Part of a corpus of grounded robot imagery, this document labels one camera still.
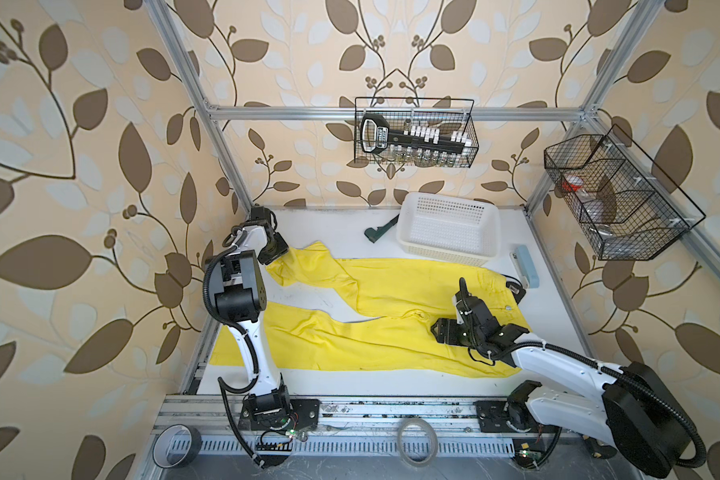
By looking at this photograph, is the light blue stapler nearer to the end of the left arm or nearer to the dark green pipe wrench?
the dark green pipe wrench

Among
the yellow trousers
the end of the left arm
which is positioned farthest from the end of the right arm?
the end of the left arm

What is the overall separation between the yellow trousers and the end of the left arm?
0.07m

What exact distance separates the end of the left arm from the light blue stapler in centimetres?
80

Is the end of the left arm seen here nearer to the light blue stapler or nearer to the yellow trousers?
the yellow trousers

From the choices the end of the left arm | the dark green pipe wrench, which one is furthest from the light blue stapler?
the end of the left arm

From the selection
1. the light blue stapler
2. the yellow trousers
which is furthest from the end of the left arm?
the light blue stapler

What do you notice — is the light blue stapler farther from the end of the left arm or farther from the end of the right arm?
the end of the left arm

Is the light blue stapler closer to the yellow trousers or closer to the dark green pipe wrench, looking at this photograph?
the yellow trousers

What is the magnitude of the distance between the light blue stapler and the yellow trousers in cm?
21

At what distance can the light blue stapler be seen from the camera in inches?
38.7

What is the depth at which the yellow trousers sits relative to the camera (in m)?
0.86

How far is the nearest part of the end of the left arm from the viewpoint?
80cm

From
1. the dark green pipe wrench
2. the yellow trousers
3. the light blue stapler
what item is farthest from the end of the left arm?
the light blue stapler

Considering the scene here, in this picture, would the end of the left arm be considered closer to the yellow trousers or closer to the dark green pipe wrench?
the yellow trousers
